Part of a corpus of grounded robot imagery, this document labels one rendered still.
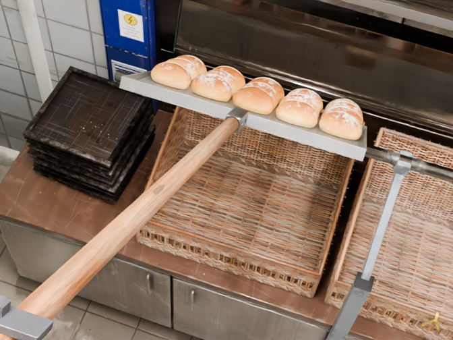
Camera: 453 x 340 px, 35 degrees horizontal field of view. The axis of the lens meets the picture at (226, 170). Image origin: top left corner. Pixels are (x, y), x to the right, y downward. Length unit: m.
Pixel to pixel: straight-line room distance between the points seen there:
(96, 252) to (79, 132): 1.40
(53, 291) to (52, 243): 1.65
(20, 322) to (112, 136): 1.54
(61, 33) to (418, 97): 1.13
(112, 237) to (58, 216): 1.46
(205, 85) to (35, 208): 0.82
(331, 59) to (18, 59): 1.12
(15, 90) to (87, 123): 0.66
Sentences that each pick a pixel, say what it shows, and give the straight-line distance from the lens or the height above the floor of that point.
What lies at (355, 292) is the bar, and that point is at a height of 0.92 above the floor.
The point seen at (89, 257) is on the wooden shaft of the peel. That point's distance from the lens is 0.75.
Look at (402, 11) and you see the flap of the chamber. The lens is 1.67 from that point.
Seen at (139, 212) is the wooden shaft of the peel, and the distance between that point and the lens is 0.88.
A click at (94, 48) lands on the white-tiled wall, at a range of 2.36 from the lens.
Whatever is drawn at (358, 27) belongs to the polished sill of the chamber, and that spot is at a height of 1.18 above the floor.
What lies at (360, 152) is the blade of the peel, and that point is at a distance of 1.52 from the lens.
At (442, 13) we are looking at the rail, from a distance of 1.66.
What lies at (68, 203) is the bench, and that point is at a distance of 2.27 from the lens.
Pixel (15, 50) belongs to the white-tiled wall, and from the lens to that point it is 2.58.
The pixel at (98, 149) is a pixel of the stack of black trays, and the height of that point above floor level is 0.80.
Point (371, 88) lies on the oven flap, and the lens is 2.06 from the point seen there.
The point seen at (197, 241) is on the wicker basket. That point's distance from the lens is 2.04.
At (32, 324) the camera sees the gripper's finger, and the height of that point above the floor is 1.95.
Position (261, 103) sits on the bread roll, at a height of 1.22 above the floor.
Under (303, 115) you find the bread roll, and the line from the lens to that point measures 1.64.
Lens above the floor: 2.51
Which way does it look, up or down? 56 degrees down
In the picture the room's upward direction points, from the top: 6 degrees clockwise
